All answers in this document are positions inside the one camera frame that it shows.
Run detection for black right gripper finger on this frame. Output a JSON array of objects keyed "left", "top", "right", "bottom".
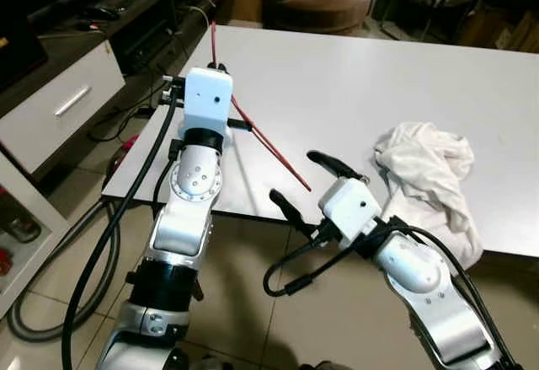
[
  {"left": 306, "top": 149, "right": 365, "bottom": 184},
  {"left": 269, "top": 188, "right": 319, "bottom": 236}
]

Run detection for dark red hanger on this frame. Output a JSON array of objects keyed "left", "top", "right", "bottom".
[{"left": 211, "top": 20, "right": 312, "bottom": 192}]

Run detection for thin white top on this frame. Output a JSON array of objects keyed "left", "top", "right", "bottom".
[{"left": 373, "top": 121, "right": 485, "bottom": 270}]

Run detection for white table black legs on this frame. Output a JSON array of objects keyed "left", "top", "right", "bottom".
[{"left": 101, "top": 24, "right": 539, "bottom": 257}]

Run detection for red vacuum cleaner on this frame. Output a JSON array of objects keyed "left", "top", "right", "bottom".
[{"left": 108, "top": 132, "right": 142, "bottom": 169}]

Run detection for brown armchair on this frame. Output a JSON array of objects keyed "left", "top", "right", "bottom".
[{"left": 263, "top": 0, "right": 373, "bottom": 35}]

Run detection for white drawer unit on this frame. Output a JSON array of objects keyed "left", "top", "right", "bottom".
[{"left": 0, "top": 40, "right": 127, "bottom": 177}]

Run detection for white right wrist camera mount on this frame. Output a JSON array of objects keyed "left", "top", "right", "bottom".
[{"left": 318, "top": 176, "right": 382, "bottom": 249}]

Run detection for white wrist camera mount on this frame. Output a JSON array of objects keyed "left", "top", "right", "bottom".
[
  {"left": 181, "top": 67, "right": 234, "bottom": 142},
  {"left": 318, "top": 176, "right": 382, "bottom": 249}
]

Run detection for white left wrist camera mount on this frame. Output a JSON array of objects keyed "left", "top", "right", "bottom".
[{"left": 181, "top": 67, "right": 234, "bottom": 142}]

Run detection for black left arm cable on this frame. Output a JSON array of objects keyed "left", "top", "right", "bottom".
[{"left": 61, "top": 75, "right": 188, "bottom": 370}]

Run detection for grey vacuum hose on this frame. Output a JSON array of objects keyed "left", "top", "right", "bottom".
[{"left": 4, "top": 201, "right": 120, "bottom": 342}]

